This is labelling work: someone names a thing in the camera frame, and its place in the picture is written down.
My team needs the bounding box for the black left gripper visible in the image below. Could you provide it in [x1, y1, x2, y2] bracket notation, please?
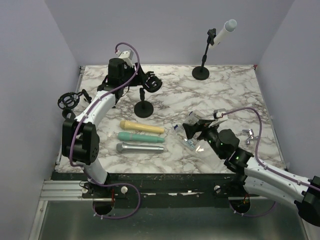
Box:
[120, 63, 148, 88]

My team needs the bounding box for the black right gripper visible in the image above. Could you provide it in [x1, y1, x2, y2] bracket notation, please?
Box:
[183, 118, 224, 158]

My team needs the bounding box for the black shock-mount round-base stand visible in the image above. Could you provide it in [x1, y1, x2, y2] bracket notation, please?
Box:
[134, 71, 163, 119]

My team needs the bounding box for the beige microphone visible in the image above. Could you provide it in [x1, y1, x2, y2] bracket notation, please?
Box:
[119, 120, 165, 134]

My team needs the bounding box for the green microphone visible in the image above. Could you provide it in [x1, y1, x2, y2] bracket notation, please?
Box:
[117, 132, 165, 143]

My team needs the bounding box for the grey microphone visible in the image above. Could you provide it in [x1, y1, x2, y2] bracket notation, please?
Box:
[116, 142, 164, 153]

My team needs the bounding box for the black tripod microphone stand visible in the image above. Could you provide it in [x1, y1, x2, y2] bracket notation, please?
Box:
[57, 89, 92, 110]

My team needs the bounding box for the black clip microphone stand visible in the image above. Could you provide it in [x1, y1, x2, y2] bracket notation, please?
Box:
[62, 108, 76, 123]

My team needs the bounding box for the white microphone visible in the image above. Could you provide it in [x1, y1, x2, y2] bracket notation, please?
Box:
[209, 19, 238, 49]

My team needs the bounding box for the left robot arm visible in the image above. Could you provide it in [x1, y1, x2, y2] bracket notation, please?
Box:
[61, 57, 147, 198]

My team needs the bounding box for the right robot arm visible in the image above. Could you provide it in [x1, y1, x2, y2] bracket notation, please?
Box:
[182, 120, 320, 227]

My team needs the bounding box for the clear screw organizer box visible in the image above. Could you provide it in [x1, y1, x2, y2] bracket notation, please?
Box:
[173, 110, 206, 152]

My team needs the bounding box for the silver metal faucet part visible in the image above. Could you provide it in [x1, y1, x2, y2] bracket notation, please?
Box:
[242, 128, 259, 146]

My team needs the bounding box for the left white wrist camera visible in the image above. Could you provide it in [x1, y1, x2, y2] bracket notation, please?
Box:
[115, 49, 134, 67]

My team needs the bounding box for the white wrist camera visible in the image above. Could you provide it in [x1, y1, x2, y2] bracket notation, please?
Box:
[209, 108, 228, 128]
[115, 49, 134, 67]

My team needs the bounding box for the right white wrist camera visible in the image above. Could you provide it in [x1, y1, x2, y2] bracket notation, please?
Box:
[209, 108, 228, 128]

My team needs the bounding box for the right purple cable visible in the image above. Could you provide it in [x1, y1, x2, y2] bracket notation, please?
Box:
[219, 107, 320, 218]

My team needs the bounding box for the aluminium frame rail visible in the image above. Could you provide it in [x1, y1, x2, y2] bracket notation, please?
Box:
[39, 180, 88, 201]

